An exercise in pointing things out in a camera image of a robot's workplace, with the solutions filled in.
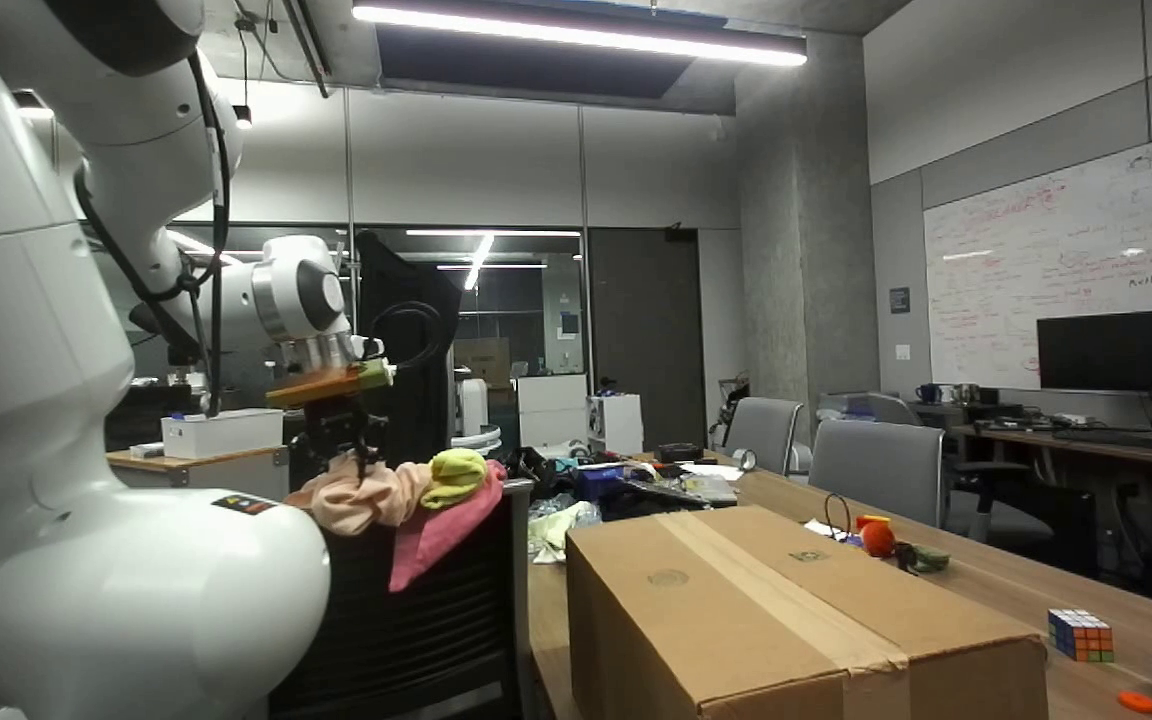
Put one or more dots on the wall switch plate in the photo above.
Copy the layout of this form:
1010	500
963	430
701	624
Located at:
897	300

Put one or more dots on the black upright monitor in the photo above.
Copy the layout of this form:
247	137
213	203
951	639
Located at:
400	332

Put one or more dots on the black keyboard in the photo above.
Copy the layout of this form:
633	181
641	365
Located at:
1131	439

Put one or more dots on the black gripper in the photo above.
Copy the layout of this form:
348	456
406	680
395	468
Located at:
336	424

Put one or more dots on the ceiling light strip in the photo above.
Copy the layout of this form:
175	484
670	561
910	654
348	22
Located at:
577	33

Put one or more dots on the wooden shelf board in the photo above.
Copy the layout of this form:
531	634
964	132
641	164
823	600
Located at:
177	465

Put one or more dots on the white square box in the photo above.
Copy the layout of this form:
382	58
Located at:
623	424
553	411

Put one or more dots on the whiteboard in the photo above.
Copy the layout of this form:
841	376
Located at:
1070	242

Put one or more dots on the pale yellow cloth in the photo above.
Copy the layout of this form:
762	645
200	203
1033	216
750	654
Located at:
560	525

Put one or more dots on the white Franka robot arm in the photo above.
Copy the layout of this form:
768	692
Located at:
71	401

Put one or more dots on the large black monitor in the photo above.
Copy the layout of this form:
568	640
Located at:
1120	349

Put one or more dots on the dark green small item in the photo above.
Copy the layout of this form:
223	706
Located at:
923	561

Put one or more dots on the black cloth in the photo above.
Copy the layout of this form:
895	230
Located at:
650	500

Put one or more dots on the orange ball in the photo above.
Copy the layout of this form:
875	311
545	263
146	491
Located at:
879	537

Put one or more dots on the white jug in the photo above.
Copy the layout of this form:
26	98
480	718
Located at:
474	405

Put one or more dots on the brown cardboard box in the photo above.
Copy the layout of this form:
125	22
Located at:
736	613

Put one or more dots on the white papers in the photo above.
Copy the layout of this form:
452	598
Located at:
714	468

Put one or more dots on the Rubik's cube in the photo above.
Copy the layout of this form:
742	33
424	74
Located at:
1081	634

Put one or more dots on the small orange flat item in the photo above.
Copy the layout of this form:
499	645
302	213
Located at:
1138	702

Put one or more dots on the pink fabric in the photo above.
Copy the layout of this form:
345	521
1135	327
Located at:
436	542

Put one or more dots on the grey black-backed office chair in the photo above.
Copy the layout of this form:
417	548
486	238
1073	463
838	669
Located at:
400	640

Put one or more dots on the yellow fabric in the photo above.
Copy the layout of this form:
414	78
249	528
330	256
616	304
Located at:
452	472

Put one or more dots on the dark door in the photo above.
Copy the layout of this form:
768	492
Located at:
647	341

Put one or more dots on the white storage box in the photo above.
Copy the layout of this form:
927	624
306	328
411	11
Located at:
223	430

